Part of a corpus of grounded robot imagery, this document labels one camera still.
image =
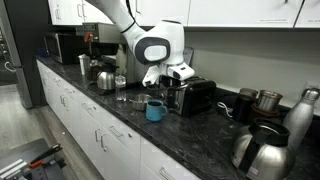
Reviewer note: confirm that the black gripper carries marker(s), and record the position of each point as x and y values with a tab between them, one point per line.
166	84

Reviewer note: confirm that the blue ceramic cup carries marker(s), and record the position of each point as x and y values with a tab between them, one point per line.
154	113

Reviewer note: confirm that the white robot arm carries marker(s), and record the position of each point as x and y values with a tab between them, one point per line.
156	36

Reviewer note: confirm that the steel cup on brown base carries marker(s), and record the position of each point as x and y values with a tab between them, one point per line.
268	100

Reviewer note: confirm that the small steel bowl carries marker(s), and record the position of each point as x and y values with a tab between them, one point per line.
138	102

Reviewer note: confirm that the chrome and black toaster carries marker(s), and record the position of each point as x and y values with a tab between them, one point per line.
196	98

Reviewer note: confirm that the glass dispenser with steel lid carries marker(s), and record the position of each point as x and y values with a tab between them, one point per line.
120	91

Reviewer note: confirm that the round drawer lock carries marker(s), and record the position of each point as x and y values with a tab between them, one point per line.
129	135

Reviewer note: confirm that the steel carafe with black lid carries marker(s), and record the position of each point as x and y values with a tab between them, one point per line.
106	81

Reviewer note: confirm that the white lower cabinets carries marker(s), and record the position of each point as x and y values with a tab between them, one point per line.
116	156

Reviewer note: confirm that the white cabinets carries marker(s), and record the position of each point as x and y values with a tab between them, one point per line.
233	11
116	156

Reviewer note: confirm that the translucent plastic container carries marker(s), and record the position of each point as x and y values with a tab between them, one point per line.
84	65

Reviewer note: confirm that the black and steel coffee maker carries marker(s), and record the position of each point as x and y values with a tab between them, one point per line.
103	33

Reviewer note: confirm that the black coffee grinder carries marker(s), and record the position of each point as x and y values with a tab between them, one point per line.
243	108

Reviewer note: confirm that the black microwave oven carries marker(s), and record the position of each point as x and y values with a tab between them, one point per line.
63	48

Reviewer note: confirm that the white upper cabinets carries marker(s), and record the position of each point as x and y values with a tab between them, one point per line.
233	11

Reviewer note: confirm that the large steel carafe black collar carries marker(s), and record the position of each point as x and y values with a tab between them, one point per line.
263	160

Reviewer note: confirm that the black and orange clamp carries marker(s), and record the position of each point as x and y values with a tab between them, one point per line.
46	154

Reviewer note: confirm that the stainless steel fridge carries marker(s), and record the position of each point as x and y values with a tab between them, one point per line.
20	66

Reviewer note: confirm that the steel water bottle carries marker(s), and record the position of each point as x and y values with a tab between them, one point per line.
300	123

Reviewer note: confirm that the aluminium extrusion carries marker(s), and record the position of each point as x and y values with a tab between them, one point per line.
11	170

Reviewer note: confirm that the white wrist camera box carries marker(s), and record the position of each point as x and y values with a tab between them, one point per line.
181	71

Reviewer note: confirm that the white wall outlet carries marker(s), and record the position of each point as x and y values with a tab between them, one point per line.
313	86

